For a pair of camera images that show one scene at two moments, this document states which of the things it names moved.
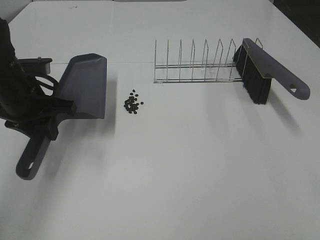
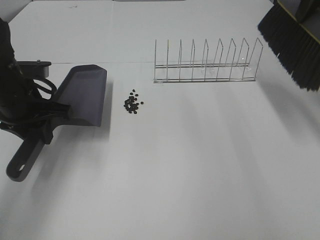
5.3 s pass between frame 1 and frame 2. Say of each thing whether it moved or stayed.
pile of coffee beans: stayed
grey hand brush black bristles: moved
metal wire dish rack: stayed
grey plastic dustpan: moved
